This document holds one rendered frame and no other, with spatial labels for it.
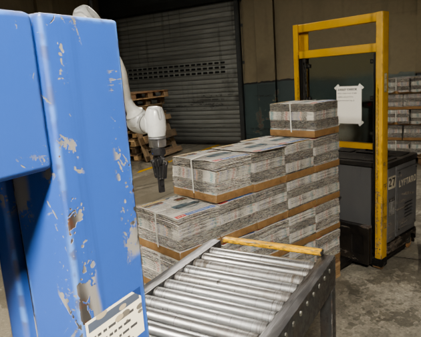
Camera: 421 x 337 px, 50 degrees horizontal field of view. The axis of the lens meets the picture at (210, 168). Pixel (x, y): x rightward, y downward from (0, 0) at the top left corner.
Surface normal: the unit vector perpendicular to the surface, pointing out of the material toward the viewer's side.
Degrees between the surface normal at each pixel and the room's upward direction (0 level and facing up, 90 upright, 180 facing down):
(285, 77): 90
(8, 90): 90
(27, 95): 90
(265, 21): 90
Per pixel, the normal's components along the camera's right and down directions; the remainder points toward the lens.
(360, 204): -0.74, 0.18
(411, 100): -0.53, 0.20
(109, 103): 0.87, 0.04
